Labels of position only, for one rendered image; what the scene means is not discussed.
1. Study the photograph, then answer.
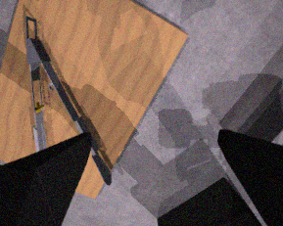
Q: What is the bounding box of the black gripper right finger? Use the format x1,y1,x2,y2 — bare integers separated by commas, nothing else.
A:
217,129,283,226

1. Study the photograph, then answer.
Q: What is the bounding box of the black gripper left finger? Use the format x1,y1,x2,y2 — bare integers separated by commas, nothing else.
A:
0,132,92,226

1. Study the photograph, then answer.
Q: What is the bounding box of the wooden board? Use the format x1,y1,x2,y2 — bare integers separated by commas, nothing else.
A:
0,0,189,170

